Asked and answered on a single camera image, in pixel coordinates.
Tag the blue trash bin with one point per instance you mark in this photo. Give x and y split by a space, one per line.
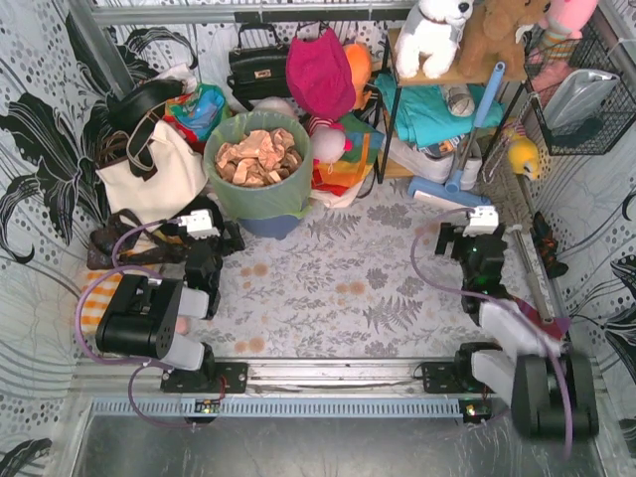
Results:
278 227

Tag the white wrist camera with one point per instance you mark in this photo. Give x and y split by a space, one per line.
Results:
199 224
482 220

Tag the purple orange sock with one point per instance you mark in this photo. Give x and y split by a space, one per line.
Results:
541 318

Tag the pink round object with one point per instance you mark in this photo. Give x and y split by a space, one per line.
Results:
182 325

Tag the magenta fabric bag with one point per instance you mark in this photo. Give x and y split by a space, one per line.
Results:
319 76

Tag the teal folded cloth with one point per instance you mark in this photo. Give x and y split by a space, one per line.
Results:
423 117

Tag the silver pouch in basket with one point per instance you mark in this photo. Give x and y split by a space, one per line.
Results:
578 96

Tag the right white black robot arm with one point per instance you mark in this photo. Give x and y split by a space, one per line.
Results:
548 389

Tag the orange white checkered cloth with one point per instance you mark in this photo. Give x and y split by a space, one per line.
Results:
97 301

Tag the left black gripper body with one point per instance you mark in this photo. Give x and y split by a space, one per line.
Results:
227 238

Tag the crumpled brown paper waste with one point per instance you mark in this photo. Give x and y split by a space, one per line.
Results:
262 158

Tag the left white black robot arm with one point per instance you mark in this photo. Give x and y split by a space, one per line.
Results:
168 273

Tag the green plastic trash bag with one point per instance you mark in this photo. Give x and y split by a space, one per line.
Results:
287 197

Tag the colorful printed bag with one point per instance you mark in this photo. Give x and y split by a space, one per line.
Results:
196 114

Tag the pink white plush pig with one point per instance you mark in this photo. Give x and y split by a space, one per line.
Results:
328 139

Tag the yellow plush duck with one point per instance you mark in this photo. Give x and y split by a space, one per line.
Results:
523 155

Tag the black metal shelf rack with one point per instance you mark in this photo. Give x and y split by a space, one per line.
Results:
385 168

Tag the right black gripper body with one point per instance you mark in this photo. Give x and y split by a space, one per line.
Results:
445 238

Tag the pink plush toy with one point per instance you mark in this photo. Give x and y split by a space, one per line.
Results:
564 21

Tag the grey baseball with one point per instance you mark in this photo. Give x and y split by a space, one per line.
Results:
458 99

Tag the white plush dog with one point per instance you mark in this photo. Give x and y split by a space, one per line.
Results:
430 37

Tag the orange plush toy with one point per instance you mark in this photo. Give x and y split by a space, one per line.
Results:
360 62

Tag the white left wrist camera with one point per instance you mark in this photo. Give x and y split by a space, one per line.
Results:
199 224

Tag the black leather handbag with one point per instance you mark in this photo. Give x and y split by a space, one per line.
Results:
258 73

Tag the cream canvas tote bag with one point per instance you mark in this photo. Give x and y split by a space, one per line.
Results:
177 178

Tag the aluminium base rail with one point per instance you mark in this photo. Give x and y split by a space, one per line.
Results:
277 387

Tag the metal handled broom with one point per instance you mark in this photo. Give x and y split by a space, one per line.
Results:
505 189

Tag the black wire basket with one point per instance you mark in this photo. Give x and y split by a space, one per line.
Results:
547 69

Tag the brown teddy bear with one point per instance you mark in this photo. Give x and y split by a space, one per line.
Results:
491 33

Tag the white sneakers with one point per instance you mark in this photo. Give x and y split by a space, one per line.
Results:
436 169

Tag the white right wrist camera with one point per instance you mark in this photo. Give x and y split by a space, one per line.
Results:
482 220

